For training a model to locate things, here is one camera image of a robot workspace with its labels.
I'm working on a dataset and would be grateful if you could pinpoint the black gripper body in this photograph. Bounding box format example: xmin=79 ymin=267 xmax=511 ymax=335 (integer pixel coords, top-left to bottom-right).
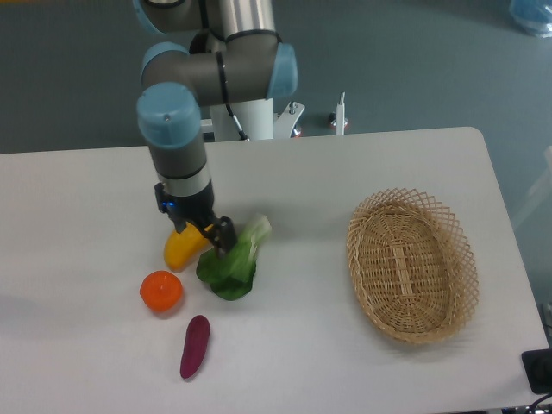
xmin=154 ymin=183 xmax=215 ymax=229

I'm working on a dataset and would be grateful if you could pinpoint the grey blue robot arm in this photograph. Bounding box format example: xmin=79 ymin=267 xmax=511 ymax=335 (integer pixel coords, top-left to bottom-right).
xmin=133 ymin=1 xmax=298 ymax=255

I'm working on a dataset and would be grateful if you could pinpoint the green bok choy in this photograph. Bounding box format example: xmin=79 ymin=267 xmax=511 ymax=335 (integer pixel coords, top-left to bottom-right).
xmin=196 ymin=215 xmax=272 ymax=301

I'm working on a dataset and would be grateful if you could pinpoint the orange tangerine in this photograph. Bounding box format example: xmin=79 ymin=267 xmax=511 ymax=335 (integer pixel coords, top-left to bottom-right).
xmin=139 ymin=271 xmax=184 ymax=313

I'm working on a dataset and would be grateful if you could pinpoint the purple sweet potato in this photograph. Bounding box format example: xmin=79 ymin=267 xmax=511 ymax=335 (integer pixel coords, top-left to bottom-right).
xmin=179 ymin=315 xmax=210 ymax=380

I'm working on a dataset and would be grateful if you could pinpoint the woven wicker basket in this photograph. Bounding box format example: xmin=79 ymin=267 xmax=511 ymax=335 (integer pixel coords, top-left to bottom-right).
xmin=346 ymin=188 xmax=479 ymax=345

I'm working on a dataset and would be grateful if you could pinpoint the black device at table edge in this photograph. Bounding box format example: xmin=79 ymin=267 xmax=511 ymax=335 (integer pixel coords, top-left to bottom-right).
xmin=521 ymin=348 xmax=551 ymax=394

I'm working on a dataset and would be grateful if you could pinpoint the blue plastic bag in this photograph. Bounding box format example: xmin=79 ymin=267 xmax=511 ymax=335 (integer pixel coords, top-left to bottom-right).
xmin=509 ymin=0 xmax=551 ymax=38

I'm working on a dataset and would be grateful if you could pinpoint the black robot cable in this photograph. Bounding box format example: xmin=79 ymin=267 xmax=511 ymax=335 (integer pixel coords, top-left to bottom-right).
xmin=223 ymin=102 xmax=250 ymax=141

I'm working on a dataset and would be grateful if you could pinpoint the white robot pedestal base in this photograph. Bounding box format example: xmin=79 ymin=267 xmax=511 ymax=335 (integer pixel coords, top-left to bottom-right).
xmin=200 ymin=99 xmax=306 ymax=142

